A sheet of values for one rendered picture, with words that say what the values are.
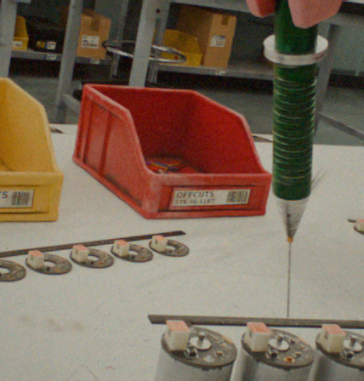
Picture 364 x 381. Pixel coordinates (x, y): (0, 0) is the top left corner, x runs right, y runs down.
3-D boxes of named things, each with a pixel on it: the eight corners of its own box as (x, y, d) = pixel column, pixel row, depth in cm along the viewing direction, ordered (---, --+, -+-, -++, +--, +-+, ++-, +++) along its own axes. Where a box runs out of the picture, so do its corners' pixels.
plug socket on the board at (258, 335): (273, 352, 28) (277, 333, 28) (249, 351, 28) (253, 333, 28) (264, 339, 29) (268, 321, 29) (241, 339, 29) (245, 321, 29)
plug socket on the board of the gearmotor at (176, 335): (193, 351, 27) (197, 332, 27) (167, 350, 27) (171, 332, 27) (185, 338, 28) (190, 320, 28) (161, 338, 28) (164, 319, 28)
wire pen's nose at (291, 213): (263, 235, 25) (263, 190, 24) (289, 219, 26) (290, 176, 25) (291, 250, 24) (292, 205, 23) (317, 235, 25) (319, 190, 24)
